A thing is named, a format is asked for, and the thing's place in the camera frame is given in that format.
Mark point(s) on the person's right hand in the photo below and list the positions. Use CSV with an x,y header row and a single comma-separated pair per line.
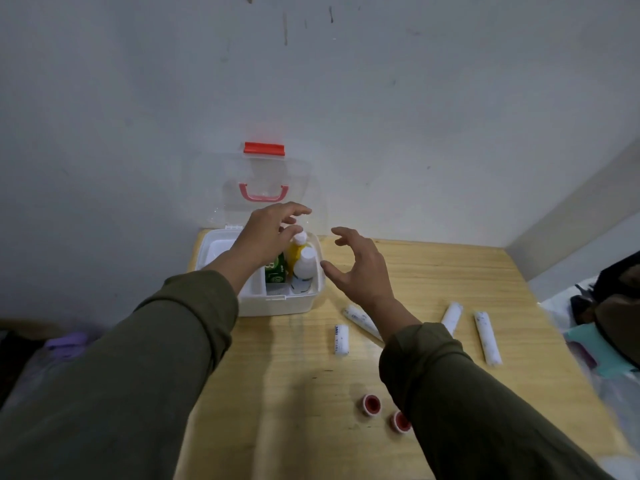
x,y
367,274

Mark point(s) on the person's left hand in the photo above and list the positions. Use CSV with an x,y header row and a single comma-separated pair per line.
x,y
262,234

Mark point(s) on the yellow liquid bottle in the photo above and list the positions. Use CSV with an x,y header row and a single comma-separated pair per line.
x,y
294,252

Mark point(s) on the green medicine box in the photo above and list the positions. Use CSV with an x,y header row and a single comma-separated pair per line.
x,y
275,269

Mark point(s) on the long blue print bandage roll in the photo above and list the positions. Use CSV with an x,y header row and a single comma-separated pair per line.
x,y
361,320

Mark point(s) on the white plastic bottle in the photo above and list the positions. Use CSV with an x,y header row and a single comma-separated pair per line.
x,y
304,269

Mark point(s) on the short blue print bandage roll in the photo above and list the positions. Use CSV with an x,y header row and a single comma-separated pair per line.
x,y
341,339

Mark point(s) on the white first aid box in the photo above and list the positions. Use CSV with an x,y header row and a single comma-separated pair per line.
x,y
275,304

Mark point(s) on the speckled white gauze roll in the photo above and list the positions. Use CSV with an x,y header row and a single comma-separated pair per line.
x,y
452,318
487,338

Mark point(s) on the red core tape roll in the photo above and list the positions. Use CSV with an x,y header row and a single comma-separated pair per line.
x,y
371,405
400,422

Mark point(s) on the person's left forearm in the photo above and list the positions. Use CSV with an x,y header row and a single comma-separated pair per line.
x,y
125,384

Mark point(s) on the person's right forearm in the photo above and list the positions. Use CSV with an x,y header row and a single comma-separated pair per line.
x,y
475,409

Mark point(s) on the wooden table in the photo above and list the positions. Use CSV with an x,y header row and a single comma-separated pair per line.
x,y
300,394

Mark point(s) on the teal plastic stool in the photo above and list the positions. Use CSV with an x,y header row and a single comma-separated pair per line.
x,y
595,352

